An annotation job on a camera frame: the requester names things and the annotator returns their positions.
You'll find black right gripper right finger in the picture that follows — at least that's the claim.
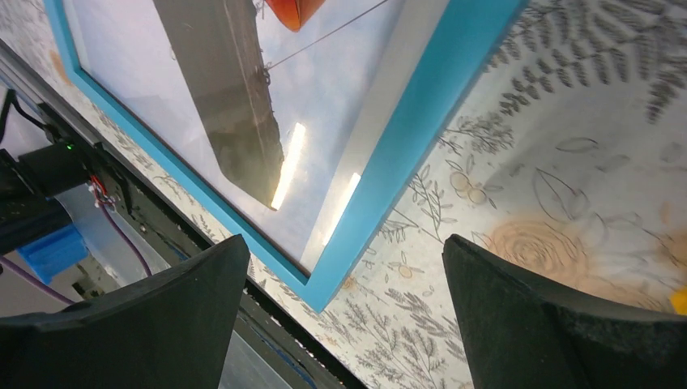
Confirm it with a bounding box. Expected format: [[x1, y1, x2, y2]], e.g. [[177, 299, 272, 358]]
[[442, 235, 686, 388]]

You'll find yellow handled screwdriver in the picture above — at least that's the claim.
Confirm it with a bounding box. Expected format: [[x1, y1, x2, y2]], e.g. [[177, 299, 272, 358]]
[[669, 287, 687, 315]]

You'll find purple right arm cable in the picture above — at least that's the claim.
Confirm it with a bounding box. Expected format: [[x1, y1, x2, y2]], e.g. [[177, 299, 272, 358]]
[[0, 206, 154, 307]]

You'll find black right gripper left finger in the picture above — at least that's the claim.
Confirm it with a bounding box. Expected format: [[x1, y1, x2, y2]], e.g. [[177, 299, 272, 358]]
[[1, 235, 250, 388]]

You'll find floral tablecloth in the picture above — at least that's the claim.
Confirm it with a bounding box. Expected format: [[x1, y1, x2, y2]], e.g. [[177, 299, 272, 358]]
[[0, 0, 687, 389]]

